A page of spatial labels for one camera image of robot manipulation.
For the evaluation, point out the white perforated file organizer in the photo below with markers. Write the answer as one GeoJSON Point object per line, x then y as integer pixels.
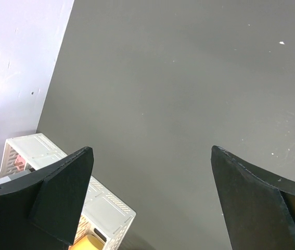
{"type": "Point", "coordinates": [104, 215]}

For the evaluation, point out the yellow sponge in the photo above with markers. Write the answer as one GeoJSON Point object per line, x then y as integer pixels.
{"type": "Point", "coordinates": [88, 242]}

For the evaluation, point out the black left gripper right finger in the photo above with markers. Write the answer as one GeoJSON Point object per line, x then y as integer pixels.
{"type": "Point", "coordinates": [258, 206]}

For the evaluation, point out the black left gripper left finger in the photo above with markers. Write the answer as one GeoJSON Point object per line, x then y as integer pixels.
{"type": "Point", "coordinates": [41, 210]}

